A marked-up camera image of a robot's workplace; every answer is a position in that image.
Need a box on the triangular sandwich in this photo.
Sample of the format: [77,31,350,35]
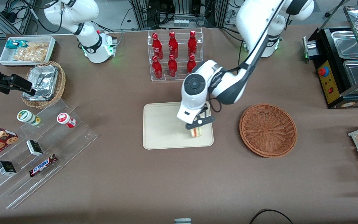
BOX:
[190,125,204,138]

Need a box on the silver foil tray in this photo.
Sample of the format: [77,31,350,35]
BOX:
[23,64,58,101]

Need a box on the beige plastic tray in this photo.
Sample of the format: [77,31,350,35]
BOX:
[143,100,214,150]

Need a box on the light tan wicker basket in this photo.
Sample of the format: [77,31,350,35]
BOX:
[21,61,66,109]

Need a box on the round brown wicker basket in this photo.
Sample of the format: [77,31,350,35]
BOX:
[239,103,298,158]

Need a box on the white rectangular snack bin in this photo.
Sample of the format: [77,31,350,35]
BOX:
[0,36,57,67]

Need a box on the clear bag of crackers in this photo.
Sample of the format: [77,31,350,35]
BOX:
[12,42,49,62]

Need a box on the green lid white cup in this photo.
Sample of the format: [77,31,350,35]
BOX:
[17,110,41,126]

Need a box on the clear acrylic bottle rack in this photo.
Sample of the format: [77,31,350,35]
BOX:
[147,28,204,82]

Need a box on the teal snack packet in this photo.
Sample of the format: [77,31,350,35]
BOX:
[5,40,28,50]

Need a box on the red cola bottle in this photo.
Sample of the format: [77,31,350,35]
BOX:
[186,54,197,74]
[168,54,178,78]
[152,33,164,60]
[152,56,163,79]
[187,30,198,57]
[168,31,179,59]

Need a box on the red lid white cup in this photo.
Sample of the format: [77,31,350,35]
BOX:
[57,112,76,128]

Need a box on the small black box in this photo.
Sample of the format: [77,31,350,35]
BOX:
[26,139,44,156]
[0,160,17,176]

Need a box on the clear acrylic step display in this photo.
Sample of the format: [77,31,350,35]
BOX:
[0,98,99,209]

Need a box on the Snickers chocolate bar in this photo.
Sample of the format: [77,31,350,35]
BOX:
[29,154,58,178]

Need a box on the black food warmer machine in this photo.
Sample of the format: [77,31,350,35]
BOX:
[302,0,358,109]

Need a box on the dark grey left wrist camera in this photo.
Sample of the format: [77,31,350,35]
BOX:
[185,115,215,130]

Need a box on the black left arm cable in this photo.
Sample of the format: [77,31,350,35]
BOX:
[208,0,287,113]

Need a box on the black floor cable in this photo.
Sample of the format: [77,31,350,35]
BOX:
[249,209,295,224]

